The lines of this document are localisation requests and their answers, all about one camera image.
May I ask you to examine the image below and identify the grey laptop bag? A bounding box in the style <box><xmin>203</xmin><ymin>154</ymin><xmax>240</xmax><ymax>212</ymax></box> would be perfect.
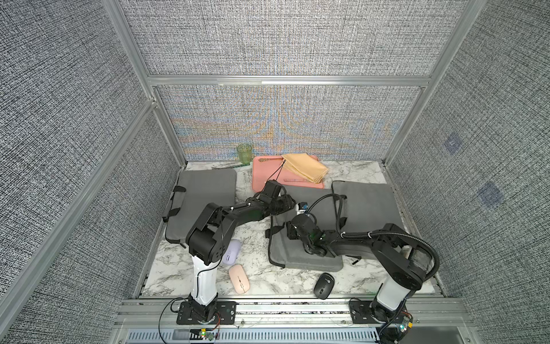
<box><xmin>163</xmin><ymin>170</ymin><xmax>237</xmax><ymax>244</ymax></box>
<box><xmin>269</xmin><ymin>186</ymin><xmax>343</xmax><ymax>272</ymax></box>
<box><xmin>331</xmin><ymin>181</ymin><xmax>405</xmax><ymax>234</ymax></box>

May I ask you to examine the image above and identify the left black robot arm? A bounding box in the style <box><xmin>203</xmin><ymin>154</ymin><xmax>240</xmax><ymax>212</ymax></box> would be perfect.
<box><xmin>186</xmin><ymin>180</ymin><xmax>296</xmax><ymax>322</ymax></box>

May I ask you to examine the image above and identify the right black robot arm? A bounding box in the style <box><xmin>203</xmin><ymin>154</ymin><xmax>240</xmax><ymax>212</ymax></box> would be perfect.
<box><xmin>286</xmin><ymin>213</ymin><xmax>441</xmax><ymax>325</ymax></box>

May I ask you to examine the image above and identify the pink laptop sleeve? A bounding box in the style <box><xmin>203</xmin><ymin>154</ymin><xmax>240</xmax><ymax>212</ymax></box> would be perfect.
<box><xmin>252</xmin><ymin>156</ymin><xmax>325</xmax><ymax>192</ymax></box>

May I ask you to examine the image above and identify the black computer mouse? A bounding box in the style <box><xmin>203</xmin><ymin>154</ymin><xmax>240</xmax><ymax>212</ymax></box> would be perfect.
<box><xmin>313</xmin><ymin>272</ymin><xmax>335</xmax><ymax>300</ymax></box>

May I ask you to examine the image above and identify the lilac computer mouse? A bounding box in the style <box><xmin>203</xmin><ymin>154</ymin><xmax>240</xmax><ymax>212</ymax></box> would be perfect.
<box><xmin>221</xmin><ymin>239</ymin><xmax>242</xmax><ymax>266</ymax></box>

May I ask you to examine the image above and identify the pink computer mouse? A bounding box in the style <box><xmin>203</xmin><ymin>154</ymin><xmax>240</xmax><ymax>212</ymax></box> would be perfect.
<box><xmin>229</xmin><ymin>265</ymin><xmax>250</xmax><ymax>295</ymax></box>

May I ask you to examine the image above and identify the green pen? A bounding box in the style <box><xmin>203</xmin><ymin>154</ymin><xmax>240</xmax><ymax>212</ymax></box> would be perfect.
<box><xmin>212</xmin><ymin>163</ymin><xmax>250</xmax><ymax>170</ymax></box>

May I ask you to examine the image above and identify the folded yellow cloth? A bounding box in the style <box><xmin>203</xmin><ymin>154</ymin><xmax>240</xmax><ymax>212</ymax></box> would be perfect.
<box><xmin>282</xmin><ymin>153</ymin><xmax>329</xmax><ymax>183</ymax></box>

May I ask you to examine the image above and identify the green glass cup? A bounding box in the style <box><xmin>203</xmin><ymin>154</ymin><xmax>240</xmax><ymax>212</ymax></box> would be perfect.
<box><xmin>236</xmin><ymin>143</ymin><xmax>253</xmax><ymax>165</ymax></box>

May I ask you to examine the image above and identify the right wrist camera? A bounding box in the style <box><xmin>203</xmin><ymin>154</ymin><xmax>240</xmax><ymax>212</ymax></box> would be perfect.
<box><xmin>295</xmin><ymin>202</ymin><xmax>309</xmax><ymax>215</ymax></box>

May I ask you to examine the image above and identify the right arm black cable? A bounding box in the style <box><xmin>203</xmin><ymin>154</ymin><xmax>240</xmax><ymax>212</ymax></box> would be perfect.
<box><xmin>306</xmin><ymin>193</ymin><xmax>441</xmax><ymax>280</ymax></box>

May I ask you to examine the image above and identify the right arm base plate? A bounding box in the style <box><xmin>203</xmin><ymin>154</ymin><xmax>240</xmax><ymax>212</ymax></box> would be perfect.
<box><xmin>348</xmin><ymin>298</ymin><xmax>378</xmax><ymax>325</ymax></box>

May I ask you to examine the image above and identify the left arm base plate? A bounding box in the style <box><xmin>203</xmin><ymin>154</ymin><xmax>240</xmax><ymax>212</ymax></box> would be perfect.
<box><xmin>176</xmin><ymin>300</ymin><xmax>237</xmax><ymax>326</ymax></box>

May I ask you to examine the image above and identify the aluminium front rail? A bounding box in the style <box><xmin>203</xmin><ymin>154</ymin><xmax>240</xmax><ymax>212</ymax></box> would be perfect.
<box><xmin>108</xmin><ymin>295</ymin><xmax>482</xmax><ymax>343</ymax></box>

